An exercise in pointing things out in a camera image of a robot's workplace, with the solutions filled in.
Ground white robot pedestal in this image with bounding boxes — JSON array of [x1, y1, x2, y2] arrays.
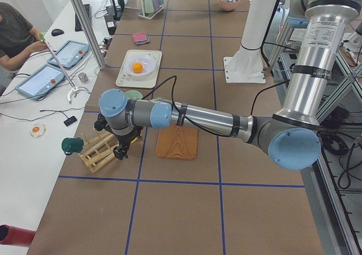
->
[[223, 0, 279, 83]]

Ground blue teach pendant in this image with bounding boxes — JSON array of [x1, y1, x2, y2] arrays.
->
[[55, 40, 89, 70], [15, 64, 65, 100]]

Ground dark green mug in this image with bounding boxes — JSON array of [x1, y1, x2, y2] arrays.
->
[[61, 137, 84, 155]]

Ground metal cylinder weight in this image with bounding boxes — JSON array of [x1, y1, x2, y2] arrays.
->
[[78, 72, 89, 83]]

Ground seated person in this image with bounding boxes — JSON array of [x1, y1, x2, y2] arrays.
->
[[0, 1, 48, 71]]

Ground orange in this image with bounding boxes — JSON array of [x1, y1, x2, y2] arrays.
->
[[132, 62, 144, 74]]

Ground red cylinder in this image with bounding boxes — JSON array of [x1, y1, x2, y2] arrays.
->
[[1, 224, 36, 247]]

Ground aluminium frame post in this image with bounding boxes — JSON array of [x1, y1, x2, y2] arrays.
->
[[70, 0, 105, 70]]

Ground white cup rack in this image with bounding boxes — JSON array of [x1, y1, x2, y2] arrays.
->
[[137, 0, 165, 20]]

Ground pink bowl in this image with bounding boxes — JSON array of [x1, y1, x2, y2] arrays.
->
[[218, 0, 241, 11]]

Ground fried egg toy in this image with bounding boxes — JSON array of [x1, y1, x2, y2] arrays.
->
[[30, 124, 46, 138]]

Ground purple cup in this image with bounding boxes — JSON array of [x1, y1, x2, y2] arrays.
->
[[151, 0, 160, 10]]

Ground far blue teach pendant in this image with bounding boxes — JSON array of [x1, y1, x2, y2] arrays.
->
[[55, 40, 89, 70]]

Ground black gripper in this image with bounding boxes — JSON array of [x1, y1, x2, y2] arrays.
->
[[113, 126, 143, 160]]

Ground reacher grabber stick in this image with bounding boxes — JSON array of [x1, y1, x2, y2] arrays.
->
[[40, 33, 91, 104]]

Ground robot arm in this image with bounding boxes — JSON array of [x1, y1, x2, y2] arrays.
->
[[94, 0, 361, 170]]

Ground pink and grey cloths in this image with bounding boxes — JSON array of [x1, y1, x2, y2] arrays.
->
[[132, 32, 150, 46]]

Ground green cup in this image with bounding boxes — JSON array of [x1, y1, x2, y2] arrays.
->
[[144, 0, 154, 15]]

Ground green bowl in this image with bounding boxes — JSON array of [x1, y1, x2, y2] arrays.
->
[[125, 90, 143, 100]]

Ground cream bear tray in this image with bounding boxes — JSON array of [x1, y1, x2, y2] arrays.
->
[[115, 50, 162, 89]]

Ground wooden cutting board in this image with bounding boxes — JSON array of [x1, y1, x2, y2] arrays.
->
[[156, 124, 199, 161]]

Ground wooden dish rack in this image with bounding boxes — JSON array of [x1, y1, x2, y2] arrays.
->
[[78, 129, 119, 173]]

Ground white plate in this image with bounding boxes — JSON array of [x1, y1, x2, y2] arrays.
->
[[124, 55, 156, 81]]

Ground black computer mouse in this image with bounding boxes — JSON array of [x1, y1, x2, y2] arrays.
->
[[51, 28, 64, 36]]

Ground black keyboard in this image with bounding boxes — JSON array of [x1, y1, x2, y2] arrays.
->
[[74, 3, 92, 32]]

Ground small black device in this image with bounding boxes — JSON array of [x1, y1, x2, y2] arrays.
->
[[64, 116, 77, 127]]

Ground near blue teach pendant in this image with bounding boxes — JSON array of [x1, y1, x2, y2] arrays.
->
[[15, 64, 65, 100]]

